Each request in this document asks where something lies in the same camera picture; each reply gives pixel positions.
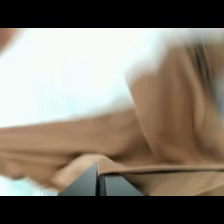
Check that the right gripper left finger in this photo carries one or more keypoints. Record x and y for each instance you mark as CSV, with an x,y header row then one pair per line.
x,y
85,185

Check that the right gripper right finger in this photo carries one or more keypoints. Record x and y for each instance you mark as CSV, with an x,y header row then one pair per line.
x,y
118,186

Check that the tan shirt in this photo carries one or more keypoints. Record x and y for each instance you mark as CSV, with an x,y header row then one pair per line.
x,y
160,133

